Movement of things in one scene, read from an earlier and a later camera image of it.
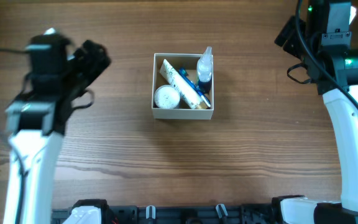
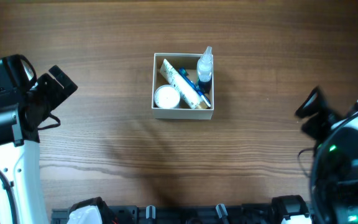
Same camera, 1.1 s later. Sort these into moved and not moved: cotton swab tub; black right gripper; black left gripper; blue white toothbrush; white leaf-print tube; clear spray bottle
Moved: black left gripper; black right gripper
Not moved: clear spray bottle; white leaf-print tube; blue white toothbrush; cotton swab tub
